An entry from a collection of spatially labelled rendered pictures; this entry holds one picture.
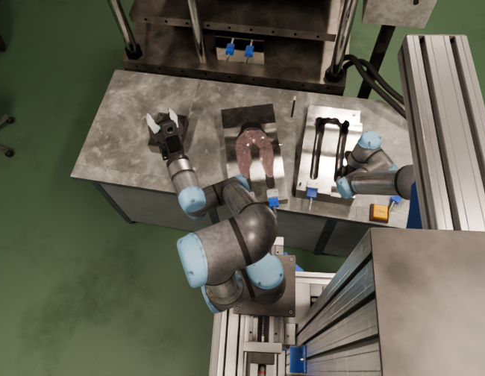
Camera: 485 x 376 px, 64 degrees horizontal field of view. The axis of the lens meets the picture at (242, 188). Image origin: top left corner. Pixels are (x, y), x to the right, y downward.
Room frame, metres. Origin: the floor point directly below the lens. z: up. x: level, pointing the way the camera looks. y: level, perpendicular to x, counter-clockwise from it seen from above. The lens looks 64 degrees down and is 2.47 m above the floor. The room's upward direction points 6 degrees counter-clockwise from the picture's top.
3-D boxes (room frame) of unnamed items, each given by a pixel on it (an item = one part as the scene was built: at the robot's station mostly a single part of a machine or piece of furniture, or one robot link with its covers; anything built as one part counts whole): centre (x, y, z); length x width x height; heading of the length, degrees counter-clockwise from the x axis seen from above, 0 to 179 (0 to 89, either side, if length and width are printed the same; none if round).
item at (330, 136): (0.93, -0.44, 0.87); 0.50 x 0.26 x 0.14; 164
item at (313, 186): (0.68, -0.30, 0.89); 0.13 x 0.05 x 0.05; 164
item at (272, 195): (0.67, -0.13, 0.86); 0.13 x 0.05 x 0.05; 1
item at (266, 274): (0.29, -0.04, 1.20); 0.13 x 0.12 x 0.14; 107
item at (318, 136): (0.91, -0.42, 0.92); 0.35 x 0.16 x 0.09; 164
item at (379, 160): (0.60, -0.49, 1.24); 0.11 x 0.11 x 0.08; 23
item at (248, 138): (0.94, -0.08, 0.90); 0.26 x 0.18 x 0.08; 1
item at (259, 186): (0.94, -0.07, 0.86); 0.50 x 0.26 x 0.11; 1
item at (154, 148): (1.13, 0.34, 0.84); 0.20 x 0.15 x 0.07; 164
